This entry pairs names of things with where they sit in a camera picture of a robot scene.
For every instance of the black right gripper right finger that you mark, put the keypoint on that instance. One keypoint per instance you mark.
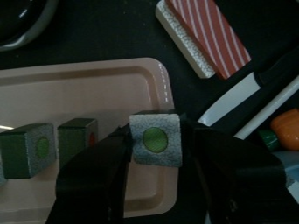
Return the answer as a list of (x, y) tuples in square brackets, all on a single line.
[(233, 175)]

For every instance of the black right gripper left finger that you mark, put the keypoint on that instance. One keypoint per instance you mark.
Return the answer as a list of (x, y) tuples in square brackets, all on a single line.
[(90, 180)]

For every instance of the sushi roll with green centre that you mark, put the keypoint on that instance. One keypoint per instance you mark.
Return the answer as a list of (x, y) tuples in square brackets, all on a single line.
[(156, 139), (26, 150)]

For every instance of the sushi roll with red centre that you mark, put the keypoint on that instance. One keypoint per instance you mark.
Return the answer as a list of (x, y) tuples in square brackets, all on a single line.
[(76, 138)]

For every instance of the pink rectangular plate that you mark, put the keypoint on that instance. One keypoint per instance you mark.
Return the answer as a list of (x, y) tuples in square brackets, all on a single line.
[(77, 96)]

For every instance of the salmon nigiri toy sushi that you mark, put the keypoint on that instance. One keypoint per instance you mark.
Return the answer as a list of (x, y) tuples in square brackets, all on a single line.
[(205, 35)]

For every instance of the light blue box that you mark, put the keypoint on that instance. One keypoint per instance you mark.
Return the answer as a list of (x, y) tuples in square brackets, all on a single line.
[(291, 172)]

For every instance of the orange toy carrot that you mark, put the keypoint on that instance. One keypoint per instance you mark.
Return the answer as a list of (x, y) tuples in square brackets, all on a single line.
[(285, 128)]

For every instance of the white chopstick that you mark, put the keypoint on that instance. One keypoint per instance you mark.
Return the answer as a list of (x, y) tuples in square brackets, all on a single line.
[(268, 109)]

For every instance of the black bowl with grey rim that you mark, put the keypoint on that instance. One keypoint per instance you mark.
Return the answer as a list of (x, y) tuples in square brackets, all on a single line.
[(22, 22)]

